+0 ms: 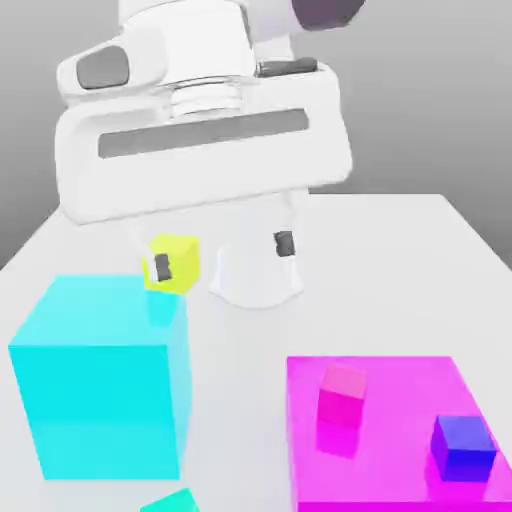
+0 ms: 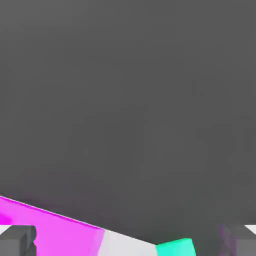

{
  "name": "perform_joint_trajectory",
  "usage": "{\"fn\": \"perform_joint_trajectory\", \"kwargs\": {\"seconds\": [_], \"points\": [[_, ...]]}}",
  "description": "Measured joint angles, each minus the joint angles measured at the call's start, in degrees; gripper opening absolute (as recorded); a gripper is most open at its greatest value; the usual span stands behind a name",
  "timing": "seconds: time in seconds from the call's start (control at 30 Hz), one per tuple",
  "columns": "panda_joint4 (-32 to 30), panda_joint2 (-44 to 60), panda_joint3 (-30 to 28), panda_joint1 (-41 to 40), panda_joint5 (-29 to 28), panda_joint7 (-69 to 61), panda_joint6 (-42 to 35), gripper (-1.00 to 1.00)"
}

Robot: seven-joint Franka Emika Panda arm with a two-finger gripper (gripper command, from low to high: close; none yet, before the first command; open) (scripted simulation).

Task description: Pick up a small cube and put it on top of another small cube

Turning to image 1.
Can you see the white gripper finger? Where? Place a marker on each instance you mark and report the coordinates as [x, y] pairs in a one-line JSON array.
[[284, 244], [162, 267]]

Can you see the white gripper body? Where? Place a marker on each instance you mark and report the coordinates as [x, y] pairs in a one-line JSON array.
[[200, 180]]

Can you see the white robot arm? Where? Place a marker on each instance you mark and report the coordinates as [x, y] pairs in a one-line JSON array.
[[192, 40]]

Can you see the small yellow cube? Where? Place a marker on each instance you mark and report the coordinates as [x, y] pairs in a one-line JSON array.
[[182, 260]]

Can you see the small pink cube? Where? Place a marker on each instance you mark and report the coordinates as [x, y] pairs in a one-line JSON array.
[[340, 404]]

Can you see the small teal cube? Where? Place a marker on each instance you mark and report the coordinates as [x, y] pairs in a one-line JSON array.
[[176, 503]]

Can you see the small blue cube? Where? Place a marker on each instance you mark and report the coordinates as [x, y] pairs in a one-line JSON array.
[[464, 452]]

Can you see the large cyan box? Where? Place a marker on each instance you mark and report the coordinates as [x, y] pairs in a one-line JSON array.
[[100, 400]]

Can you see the large magenta box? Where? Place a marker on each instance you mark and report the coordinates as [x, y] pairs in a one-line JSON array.
[[400, 460]]

